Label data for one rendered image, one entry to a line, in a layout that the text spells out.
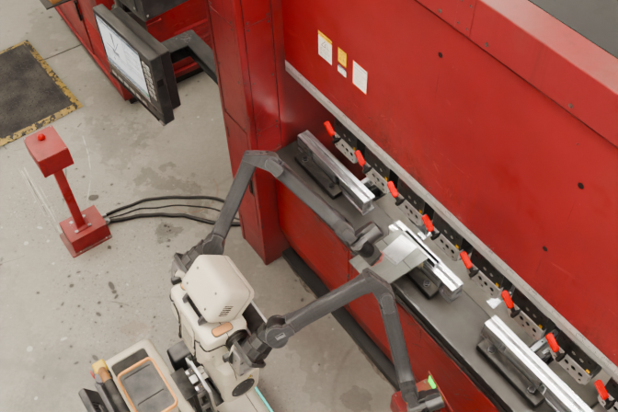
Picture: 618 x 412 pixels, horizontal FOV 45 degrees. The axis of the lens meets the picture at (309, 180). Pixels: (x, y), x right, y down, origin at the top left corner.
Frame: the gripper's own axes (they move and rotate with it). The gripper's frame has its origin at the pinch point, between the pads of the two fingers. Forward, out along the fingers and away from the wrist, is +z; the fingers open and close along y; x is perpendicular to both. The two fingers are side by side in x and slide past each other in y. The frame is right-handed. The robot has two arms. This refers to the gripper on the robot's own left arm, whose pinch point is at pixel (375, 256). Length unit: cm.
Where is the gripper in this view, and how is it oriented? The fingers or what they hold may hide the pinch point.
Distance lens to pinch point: 292.9
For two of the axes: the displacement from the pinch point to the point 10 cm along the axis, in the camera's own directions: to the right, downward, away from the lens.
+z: 4.4, 3.2, 8.4
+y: -5.8, -6.1, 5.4
